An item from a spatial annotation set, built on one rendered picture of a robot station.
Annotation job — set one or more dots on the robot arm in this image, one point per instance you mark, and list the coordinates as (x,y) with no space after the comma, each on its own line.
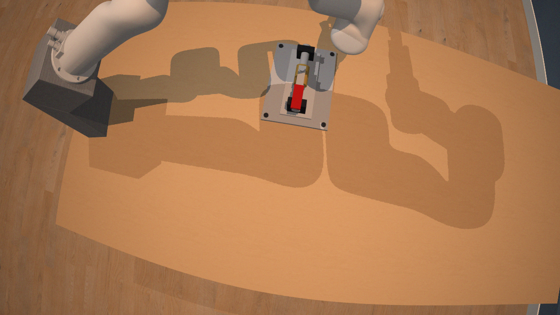
(77,52)

